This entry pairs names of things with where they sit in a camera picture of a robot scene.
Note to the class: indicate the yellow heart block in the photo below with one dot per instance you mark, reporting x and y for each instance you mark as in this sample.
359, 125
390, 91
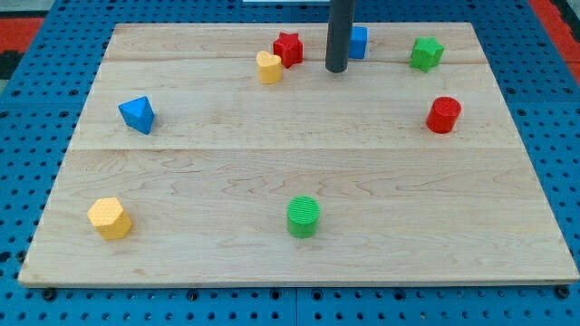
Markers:
269, 67

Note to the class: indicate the light wooden board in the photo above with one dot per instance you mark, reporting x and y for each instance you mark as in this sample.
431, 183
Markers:
207, 190

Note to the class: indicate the red cylinder block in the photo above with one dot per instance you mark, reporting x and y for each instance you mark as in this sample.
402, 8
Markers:
443, 115

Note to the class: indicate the yellow hexagon block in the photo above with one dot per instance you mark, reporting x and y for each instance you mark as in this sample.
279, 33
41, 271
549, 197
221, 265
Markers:
109, 218

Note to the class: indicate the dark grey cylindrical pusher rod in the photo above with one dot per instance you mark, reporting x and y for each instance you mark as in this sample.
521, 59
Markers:
340, 24

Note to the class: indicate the blue triangular prism block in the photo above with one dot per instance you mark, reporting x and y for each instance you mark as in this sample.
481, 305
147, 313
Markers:
138, 114

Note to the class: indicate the blue cube block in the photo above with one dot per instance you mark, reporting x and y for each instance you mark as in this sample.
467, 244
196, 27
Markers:
358, 42

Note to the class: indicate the green star block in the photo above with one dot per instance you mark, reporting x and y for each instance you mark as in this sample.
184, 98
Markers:
426, 53

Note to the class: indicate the red star block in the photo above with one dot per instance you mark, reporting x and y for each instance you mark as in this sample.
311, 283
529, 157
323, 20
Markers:
289, 48

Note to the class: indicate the green cylinder block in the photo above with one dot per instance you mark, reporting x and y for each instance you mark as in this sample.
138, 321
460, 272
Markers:
302, 216

